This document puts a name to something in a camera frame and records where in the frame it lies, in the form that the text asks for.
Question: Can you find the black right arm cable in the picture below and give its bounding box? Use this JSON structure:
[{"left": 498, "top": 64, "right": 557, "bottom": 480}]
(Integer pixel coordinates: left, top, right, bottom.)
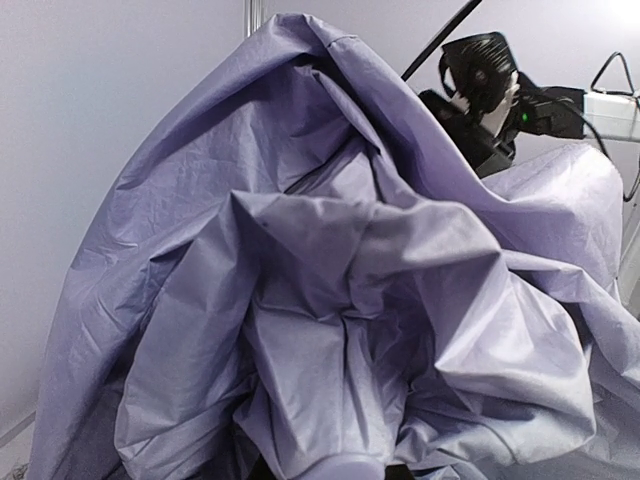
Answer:
[{"left": 399, "top": 0, "right": 640, "bottom": 201}]

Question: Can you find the left aluminium frame post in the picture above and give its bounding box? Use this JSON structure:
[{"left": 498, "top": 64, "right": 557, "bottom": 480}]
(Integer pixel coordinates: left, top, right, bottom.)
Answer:
[{"left": 244, "top": 0, "right": 265, "bottom": 38}]

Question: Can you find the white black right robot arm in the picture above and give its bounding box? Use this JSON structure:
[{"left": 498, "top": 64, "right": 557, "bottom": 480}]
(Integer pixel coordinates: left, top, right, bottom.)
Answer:
[{"left": 419, "top": 73, "right": 639, "bottom": 178}]

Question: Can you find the lavender folding umbrella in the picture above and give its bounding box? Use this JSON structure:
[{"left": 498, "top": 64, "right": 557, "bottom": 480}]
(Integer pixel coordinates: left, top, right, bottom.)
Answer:
[{"left": 28, "top": 14, "right": 639, "bottom": 479}]

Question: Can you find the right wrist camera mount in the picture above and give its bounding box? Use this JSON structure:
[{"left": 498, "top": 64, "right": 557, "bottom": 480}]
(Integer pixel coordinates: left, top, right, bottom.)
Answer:
[{"left": 439, "top": 32, "right": 520, "bottom": 137}]

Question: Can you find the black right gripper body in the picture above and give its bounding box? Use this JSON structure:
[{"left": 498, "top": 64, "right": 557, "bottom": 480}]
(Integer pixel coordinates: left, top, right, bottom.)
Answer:
[{"left": 419, "top": 90, "right": 515, "bottom": 178}]

